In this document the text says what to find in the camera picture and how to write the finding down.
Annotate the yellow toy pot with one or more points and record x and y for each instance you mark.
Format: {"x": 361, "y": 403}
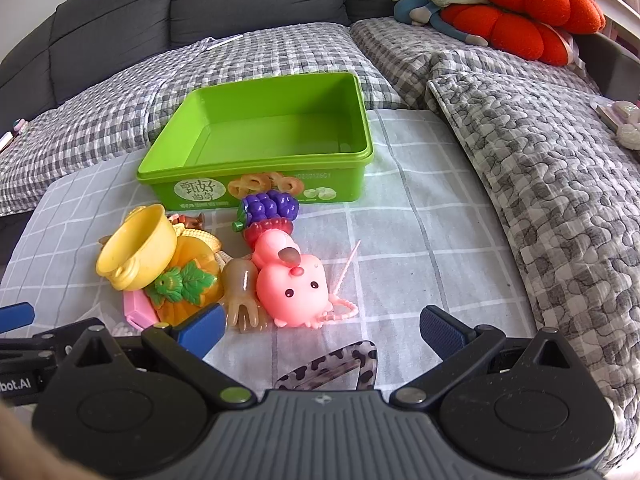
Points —
{"x": 139, "y": 250}

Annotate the green plastic cookie box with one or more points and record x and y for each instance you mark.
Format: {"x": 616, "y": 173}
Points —
{"x": 306, "y": 135}

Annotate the pink plastic piece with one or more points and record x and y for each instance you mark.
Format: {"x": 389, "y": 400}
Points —
{"x": 138, "y": 310}

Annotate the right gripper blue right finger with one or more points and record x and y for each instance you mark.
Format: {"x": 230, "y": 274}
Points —
{"x": 465, "y": 353}

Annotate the small brown reindeer toy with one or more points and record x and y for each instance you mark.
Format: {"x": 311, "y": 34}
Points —
{"x": 189, "y": 222}

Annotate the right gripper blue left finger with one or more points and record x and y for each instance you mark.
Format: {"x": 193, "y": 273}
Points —
{"x": 181, "y": 349}

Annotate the grey checked quilt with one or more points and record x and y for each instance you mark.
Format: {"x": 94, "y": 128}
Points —
{"x": 127, "y": 111}

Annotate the brown rubber hand toy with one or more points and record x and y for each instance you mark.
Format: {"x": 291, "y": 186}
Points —
{"x": 243, "y": 309}

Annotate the white plush toy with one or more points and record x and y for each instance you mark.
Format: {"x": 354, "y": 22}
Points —
{"x": 622, "y": 117}

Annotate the orange toy pumpkin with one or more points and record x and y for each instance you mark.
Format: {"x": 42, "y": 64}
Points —
{"x": 190, "y": 282}

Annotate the orange flower cushion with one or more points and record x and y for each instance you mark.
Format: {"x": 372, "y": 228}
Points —
{"x": 536, "y": 30}

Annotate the light grey grid sheet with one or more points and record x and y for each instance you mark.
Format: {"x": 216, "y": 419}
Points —
{"x": 423, "y": 232}

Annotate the white bookshelf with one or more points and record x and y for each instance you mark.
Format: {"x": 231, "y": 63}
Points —
{"x": 622, "y": 23}

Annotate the dark grey sofa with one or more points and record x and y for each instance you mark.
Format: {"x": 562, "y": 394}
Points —
{"x": 83, "y": 42}

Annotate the purple toy grapes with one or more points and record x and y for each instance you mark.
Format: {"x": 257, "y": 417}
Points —
{"x": 265, "y": 206}

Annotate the leopard print hair clip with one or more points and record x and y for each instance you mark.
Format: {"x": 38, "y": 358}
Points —
{"x": 361, "y": 356}

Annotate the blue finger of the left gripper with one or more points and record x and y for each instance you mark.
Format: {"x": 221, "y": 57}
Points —
{"x": 16, "y": 316}

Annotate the pink rubber pig toy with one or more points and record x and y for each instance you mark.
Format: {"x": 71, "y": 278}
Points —
{"x": 291, "y": 286}

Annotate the red toy strawberry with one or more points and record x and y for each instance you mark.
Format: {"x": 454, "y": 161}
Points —
{"x": 255, "y": 230}

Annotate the grey pebble pattern blanket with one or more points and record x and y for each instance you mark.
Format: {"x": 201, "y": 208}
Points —
{"x": 567, "y": 196}

